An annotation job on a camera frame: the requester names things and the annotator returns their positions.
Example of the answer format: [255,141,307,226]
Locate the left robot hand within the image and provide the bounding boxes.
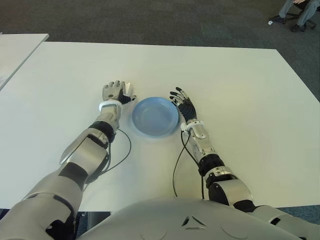
[101,80,138,105]

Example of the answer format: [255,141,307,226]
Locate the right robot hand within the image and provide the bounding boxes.
[168,86,199,124]

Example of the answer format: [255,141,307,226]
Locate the blue round plate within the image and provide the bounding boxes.
[131,96,180,138]

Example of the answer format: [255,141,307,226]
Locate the white office table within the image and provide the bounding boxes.
[0,33,50,90]

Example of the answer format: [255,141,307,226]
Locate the grey robot torso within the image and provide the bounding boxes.
[74,197,301,240]

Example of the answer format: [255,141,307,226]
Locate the black office chair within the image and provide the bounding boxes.
[267,9,316,30]

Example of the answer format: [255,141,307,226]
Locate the person in grey trousers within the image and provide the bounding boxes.
[277,0,318,33]

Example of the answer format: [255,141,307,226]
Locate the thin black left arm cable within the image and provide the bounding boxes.
[83,127,133,185]

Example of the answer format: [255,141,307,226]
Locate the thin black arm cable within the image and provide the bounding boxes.
[171,130,187,198]
[83,127,133,185]

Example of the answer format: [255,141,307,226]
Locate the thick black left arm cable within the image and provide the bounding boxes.
[86,139,111,185]

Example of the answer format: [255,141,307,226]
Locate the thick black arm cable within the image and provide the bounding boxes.
[184,133,206,201]
[86,139,111,185]

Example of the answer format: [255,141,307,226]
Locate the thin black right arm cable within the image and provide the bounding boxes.
[171,130,187,198]

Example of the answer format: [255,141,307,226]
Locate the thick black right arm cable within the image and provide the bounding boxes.
[184,133,206,201]

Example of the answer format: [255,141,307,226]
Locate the black table leg frame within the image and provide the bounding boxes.
[74,211,111,240]

